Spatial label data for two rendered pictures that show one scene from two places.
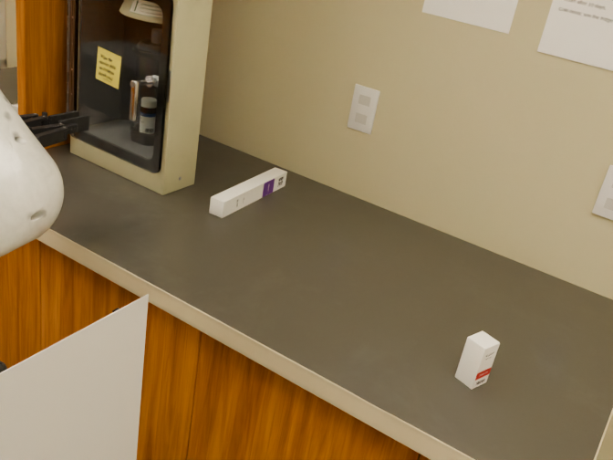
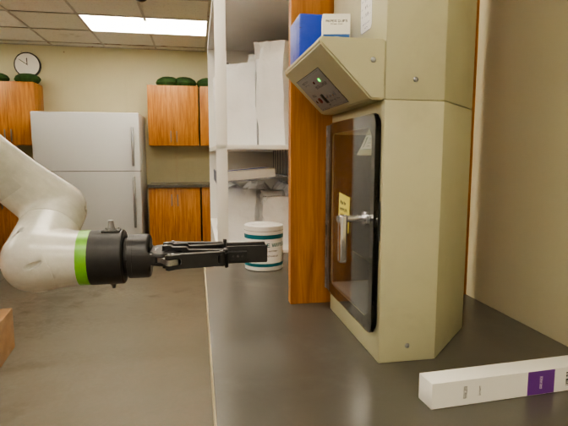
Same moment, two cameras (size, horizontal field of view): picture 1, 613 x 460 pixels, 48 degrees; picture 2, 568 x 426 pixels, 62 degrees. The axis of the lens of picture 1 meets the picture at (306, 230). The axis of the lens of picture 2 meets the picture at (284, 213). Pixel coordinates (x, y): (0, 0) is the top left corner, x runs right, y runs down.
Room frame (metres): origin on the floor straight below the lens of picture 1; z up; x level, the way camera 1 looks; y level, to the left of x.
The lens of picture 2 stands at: (0.81, -0.19, 1.32)
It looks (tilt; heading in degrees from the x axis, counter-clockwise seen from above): 7 degrees down; 51
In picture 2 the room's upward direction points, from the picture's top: straight up
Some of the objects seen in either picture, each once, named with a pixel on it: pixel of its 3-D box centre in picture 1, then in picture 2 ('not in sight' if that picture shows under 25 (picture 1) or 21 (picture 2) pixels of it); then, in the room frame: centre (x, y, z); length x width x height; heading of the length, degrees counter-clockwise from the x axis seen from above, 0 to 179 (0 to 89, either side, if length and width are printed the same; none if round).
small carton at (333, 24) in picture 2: not in sight; (335, 34); (1.45, 0.47, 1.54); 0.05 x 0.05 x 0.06; 49
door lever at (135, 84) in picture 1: (140, 98); (351, 237); (1.45, 0.41, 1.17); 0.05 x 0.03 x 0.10; 151
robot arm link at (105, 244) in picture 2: not in sight; (111, 254); (1.07, 0.61, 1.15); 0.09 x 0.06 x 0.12; 61
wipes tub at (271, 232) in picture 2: not in sight; (264, 245); (1.74, 1.08, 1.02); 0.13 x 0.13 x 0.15
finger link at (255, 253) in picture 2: (74, 125); (247, 253); (1.27, 0.49, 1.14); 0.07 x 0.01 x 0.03; 151
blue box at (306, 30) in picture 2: not in sight; (317, 42); (1.52, 0.59, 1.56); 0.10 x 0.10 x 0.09; 62
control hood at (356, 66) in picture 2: not in sight; (327, 82); (1.48, 0.51, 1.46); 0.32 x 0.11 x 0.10; 62
